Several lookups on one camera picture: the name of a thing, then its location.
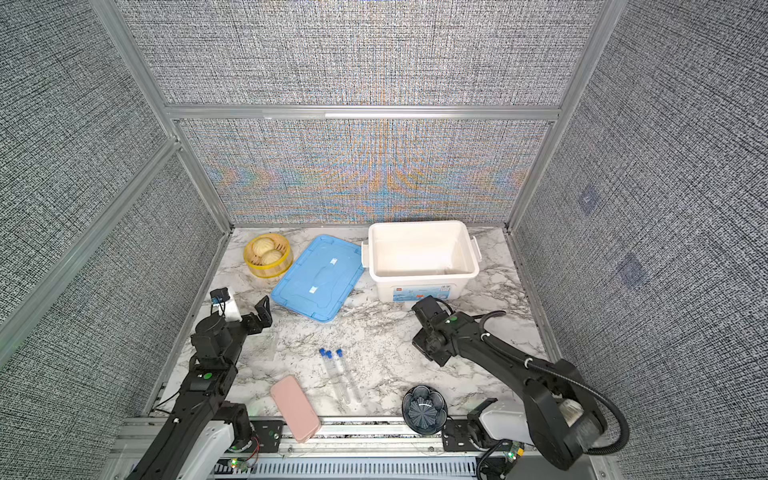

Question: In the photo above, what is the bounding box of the back steamed bun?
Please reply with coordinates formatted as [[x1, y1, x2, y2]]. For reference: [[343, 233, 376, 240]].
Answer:
[[251, 237, 275, 257]]

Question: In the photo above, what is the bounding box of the yellow bamboo steamer basket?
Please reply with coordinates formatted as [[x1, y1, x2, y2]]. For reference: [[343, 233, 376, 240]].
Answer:
[[243, 233, 294, 279]]

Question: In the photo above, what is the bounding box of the blue plastic box lid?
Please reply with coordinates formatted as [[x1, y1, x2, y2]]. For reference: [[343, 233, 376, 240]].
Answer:
[[271, 235, 364, 323]]

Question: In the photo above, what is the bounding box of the clear glass rod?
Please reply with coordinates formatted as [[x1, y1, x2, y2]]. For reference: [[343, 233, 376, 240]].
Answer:
[[269, 332, 280, 361]]

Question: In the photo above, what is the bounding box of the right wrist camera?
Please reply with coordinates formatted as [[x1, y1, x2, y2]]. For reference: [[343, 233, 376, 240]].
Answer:
[[412, 296, 445, 323]]

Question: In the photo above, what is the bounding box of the steamed bun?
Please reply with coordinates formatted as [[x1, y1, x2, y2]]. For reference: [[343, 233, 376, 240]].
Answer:
[[260, 249, 283, 266], [251, 237, 275, 257]]

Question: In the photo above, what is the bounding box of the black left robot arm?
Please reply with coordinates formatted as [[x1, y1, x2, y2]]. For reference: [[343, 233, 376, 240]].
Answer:
[[128, 289, 273, 479]]

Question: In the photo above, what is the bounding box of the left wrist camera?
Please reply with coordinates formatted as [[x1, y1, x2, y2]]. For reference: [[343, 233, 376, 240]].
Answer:
[[209, 287, 231, 305]]

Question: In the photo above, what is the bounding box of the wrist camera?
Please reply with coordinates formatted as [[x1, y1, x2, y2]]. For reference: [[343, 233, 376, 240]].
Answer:
[[209, 287, 231, 305], [412, 296, 445, 323]]

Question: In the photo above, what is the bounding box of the front steamed bun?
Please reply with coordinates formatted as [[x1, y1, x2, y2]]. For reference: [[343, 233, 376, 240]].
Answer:
[[260, 249, 283, 266]]

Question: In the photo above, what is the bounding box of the black flower-shaped dish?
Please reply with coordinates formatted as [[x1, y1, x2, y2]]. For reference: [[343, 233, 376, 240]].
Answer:
[[401, 385, 448, 435]]

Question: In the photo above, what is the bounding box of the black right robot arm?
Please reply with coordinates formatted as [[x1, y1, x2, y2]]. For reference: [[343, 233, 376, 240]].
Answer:
[[412, 296, 626, 470]]

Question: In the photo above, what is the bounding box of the white plastic storage box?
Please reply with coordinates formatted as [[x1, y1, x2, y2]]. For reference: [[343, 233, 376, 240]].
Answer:
[[361, 220, 483, 303]]

